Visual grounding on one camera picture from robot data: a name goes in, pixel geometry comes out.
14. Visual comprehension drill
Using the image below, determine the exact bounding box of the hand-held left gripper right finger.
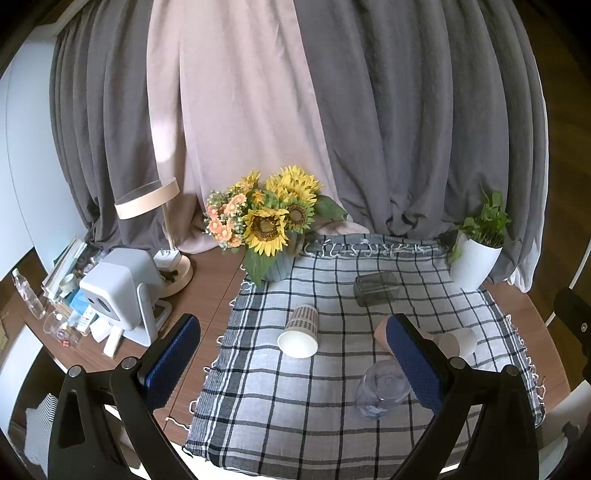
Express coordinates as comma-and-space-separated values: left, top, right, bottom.
385, 313, 541, 480

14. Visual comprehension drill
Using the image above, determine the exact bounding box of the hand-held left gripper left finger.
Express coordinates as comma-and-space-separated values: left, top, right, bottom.
46, 313, 202, 480

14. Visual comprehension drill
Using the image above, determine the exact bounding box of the checked paper cup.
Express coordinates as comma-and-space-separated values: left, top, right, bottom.
277, 305, 320, 358

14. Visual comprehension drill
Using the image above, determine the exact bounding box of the pink cup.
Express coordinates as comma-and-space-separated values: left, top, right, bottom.
374, 318, 437, 357

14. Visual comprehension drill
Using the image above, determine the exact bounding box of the clear glass cup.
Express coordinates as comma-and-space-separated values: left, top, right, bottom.
355, 360, 411, 420

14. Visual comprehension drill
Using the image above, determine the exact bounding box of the white cup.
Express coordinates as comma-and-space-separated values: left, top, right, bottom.
434, 327, 478, 358

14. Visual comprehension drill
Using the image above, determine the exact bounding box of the clear plastic cup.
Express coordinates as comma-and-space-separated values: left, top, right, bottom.
43, 310, 70, 341

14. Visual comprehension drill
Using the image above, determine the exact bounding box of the dark transparent plastic box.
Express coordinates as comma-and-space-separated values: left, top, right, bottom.
353, 271, 400, 308

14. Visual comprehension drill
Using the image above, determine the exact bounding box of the white projector on stand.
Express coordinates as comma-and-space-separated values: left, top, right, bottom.
79, 248, 171, 347

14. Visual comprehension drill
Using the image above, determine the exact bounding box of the white plug adapter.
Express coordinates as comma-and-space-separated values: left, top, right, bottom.
152, 249, 180, 271

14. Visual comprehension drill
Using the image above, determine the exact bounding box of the plaid tablecloth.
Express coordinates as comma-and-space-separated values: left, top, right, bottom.
182, 234, 548, 476

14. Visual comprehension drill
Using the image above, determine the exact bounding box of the potted green plant white pot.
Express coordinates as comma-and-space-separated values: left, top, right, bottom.
445, 185, 522, 292

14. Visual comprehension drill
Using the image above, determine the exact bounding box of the grey ribbed vase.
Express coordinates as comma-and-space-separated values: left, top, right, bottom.
261, 231, 305, 282

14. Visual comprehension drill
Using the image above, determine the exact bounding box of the striped white cloth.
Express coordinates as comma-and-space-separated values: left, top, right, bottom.
23, 394, 58, 464

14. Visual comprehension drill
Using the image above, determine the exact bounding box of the clear plastic bottle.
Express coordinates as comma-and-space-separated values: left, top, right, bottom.
11, 268, 47, 320

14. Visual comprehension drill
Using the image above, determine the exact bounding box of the sunflower bouquet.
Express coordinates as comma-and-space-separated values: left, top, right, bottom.
203, 165, 348, 287

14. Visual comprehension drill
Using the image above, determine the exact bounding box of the beige desk lamp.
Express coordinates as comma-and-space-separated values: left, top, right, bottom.
114, 176, 195, 298

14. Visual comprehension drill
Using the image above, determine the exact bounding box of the grey curtain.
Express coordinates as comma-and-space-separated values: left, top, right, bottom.
295, 0, 550, 291
48, 0, 185, 252

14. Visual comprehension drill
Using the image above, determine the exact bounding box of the pink curtain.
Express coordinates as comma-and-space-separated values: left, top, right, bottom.
147, 0, 370, 254

